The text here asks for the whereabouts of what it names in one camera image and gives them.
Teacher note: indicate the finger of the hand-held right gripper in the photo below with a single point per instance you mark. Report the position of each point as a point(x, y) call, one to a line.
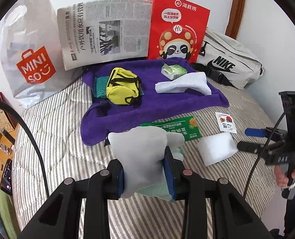
point(254, 132)
point(251, 147)

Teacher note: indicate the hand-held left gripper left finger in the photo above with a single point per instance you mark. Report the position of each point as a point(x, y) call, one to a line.
point(120, 181)

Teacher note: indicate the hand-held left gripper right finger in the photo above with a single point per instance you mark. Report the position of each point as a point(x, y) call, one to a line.
point(169, 176)

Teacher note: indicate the mint green cloth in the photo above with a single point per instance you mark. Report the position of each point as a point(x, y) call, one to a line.
point(154, 191)

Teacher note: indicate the white packet with red print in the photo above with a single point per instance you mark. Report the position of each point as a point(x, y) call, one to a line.
point(225, 123)

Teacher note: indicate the white glove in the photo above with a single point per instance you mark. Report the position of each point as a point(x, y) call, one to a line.
point(142, 154)

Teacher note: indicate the green sachet packet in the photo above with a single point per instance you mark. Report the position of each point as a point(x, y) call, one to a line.
point(184, 129)

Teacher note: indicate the white paper towel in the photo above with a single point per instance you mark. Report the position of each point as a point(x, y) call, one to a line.
point(184, 83)

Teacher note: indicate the teal knitted cloth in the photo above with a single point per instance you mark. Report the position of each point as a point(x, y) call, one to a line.
point(100, 87)

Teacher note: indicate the green tissue pack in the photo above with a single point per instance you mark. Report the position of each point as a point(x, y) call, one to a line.
point(173, 72)

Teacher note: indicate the person's right hand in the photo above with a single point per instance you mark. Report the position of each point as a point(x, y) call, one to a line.
point(284, 176)

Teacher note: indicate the purple towel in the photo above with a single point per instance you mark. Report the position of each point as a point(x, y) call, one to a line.
point(127, 109)

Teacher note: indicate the striped quilt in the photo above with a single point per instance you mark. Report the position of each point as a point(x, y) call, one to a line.
point(62, 134)

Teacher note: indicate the white sling bag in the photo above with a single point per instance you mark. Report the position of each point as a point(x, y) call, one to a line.
point(237, 54)

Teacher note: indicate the black phone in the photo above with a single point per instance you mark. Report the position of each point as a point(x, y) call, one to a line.
point(6, 176)

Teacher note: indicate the red paper bag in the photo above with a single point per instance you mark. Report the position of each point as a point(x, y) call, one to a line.
point(177, 25)

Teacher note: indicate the patterned book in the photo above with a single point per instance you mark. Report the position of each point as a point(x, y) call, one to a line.
point(0, 118)

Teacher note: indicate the folded newspaper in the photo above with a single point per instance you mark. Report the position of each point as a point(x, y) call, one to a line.
point(100, 29)

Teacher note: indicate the white plastic shopping bag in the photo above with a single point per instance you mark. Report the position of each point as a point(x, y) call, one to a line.
point(33, 42)

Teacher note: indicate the wooden door frame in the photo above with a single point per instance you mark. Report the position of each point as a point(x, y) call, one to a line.
point(237, 7)

